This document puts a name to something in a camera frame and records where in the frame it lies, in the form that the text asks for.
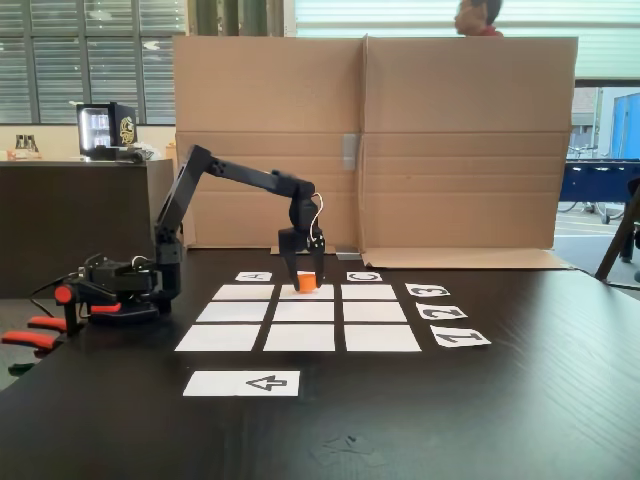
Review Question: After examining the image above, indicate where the white arrow paper sheet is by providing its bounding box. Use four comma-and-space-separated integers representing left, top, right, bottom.
182, 369, 301, 399

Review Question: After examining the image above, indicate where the black mini fridge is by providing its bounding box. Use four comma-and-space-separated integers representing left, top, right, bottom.
75, 102, 137, 162

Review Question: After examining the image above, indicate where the paper sheet number 3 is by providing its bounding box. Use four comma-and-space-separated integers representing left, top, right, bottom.
404, 283, 451, 299

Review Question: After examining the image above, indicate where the paper sheet number 1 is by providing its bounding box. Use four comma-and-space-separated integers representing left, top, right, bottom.
429, 324, 492, 349

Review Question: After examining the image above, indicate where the person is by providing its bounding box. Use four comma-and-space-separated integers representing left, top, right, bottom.
453, 0, 505, 39

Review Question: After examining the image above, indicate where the paper sheet number 2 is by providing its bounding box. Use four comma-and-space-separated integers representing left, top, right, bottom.
415, 301, 469, 321

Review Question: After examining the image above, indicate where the black red bar clamp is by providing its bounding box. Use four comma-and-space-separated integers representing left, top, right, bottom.
52, 282, 124, 336

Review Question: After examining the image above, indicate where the white nine-square grid sheet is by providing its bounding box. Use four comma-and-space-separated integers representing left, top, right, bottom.
174, 283, 424, 354

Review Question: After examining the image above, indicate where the brown cardboard screen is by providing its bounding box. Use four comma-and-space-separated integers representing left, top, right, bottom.
172, 33, 579, 271

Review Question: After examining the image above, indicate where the dark chair frame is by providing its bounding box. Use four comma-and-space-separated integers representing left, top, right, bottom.
594, 177, 640, 292

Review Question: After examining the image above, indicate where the grey tape strip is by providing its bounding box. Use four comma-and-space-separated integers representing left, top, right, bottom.
342, 133, 359, 172

